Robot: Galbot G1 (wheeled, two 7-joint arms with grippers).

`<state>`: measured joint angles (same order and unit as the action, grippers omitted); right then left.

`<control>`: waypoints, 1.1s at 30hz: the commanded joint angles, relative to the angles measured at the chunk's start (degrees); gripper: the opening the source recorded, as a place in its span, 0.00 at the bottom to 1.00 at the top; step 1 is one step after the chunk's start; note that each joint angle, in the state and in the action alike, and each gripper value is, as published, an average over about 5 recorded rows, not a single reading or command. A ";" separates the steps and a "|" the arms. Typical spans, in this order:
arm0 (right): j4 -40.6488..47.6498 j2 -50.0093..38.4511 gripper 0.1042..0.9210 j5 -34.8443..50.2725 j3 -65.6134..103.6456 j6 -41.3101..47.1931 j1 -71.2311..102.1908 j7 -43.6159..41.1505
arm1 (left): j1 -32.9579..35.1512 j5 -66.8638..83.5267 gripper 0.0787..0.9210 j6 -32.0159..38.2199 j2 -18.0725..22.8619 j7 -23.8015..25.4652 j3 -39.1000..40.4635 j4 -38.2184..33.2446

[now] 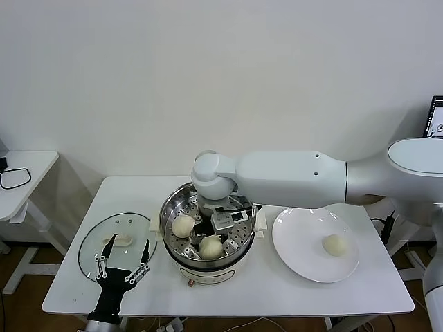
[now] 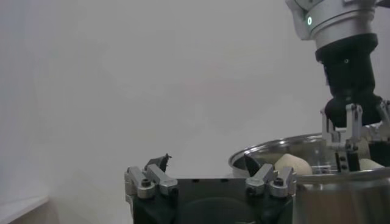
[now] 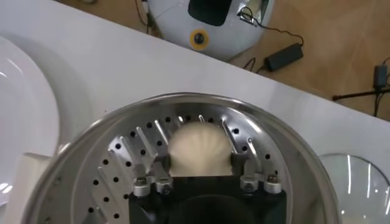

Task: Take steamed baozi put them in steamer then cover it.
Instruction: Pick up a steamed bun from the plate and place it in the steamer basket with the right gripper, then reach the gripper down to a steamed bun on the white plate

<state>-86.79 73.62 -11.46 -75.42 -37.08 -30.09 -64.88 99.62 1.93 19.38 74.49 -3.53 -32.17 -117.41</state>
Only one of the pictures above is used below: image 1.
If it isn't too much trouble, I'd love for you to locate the white side table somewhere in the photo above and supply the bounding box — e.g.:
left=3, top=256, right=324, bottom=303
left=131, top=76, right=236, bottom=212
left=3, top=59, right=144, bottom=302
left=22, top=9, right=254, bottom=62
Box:
left=0, top=151, right=69, bottom=295
left=382, top=203, right=433, bottom=298

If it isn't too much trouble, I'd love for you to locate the open dark laptop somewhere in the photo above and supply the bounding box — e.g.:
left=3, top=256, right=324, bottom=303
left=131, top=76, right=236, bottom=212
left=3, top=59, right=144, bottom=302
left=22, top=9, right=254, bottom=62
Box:
left=424, top=95, right=443, bottom=139

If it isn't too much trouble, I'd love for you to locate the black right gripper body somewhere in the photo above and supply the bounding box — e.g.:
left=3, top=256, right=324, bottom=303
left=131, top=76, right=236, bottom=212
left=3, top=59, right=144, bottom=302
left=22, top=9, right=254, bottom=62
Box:
left=192, top=216, right=217, bottom=243

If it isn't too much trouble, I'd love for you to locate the white round plate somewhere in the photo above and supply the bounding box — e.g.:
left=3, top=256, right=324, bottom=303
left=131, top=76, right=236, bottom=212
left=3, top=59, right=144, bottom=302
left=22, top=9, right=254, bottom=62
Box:
left=271, top=206, right=360, bottom=284

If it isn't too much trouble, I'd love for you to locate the white steamed baozi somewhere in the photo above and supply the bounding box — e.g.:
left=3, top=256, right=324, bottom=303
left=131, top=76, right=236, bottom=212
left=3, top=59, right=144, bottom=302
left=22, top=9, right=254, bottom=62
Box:
left=172, top=214, right=195, bottom=239
left=197, top=236, right=223, bottom=261
left=321, top=234, right=348, bottom=257

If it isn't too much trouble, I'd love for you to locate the black power strip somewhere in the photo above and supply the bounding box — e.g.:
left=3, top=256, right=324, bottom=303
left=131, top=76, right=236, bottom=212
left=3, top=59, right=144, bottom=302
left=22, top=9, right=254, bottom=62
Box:
left=370, top=210, right=395, bottom=243

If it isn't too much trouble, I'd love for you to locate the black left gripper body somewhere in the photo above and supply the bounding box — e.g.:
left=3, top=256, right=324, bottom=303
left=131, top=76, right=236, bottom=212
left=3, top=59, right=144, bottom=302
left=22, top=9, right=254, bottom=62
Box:
left=87, top=266, right=140, bottom=321

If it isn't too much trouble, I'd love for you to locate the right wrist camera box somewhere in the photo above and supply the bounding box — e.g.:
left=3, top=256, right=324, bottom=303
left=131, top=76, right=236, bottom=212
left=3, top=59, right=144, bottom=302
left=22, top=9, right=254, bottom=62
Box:
left=210, top=203, right=260, bottom=231

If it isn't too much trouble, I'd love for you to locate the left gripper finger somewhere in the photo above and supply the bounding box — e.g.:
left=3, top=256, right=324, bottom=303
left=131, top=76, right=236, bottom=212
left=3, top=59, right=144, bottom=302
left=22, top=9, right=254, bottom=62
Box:
left=92, top=234, right=118, bottom=279
left=124, top=239, right=152, bottom=284

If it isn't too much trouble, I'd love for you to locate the cream electric cooking pot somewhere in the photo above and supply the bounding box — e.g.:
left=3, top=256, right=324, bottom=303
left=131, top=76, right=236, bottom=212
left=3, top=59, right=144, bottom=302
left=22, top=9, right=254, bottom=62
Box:
left=148, top=207, right=269, bottom=288

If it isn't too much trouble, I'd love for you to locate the black looped cable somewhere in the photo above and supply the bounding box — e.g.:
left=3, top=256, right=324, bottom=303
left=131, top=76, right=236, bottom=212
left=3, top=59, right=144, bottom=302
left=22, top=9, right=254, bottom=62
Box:
left=0, top=167, right=33, bottom=190

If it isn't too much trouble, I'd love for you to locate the white power strip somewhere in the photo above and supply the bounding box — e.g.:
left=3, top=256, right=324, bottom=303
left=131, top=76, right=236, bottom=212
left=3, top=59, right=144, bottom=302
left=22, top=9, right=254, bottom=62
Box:
left=157, top=317, right=186, bottom=332

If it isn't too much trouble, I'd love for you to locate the glass lid with cream handle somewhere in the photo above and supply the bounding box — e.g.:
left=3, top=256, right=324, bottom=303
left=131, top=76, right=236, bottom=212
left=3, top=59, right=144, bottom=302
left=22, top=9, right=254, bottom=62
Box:
left=78, top=212, right=159, bottom=285

